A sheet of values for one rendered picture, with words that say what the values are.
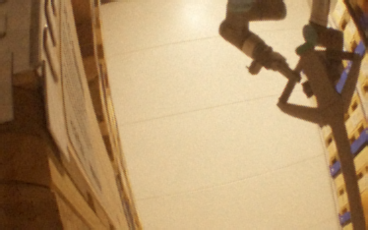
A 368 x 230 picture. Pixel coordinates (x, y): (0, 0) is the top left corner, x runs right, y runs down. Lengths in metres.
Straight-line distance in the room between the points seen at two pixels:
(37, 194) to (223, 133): 7.49
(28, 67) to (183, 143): 7.38
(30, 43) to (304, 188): 7.47
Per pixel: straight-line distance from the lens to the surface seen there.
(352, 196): 1.62
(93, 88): 1.33
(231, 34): 1.81
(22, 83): 0.20
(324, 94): 1.68
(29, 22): 0.21
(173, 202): 7.29
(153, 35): 8.37
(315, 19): 1.88
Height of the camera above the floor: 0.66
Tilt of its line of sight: 23 degrees up
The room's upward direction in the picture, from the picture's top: 14 degrees counter-clockwise
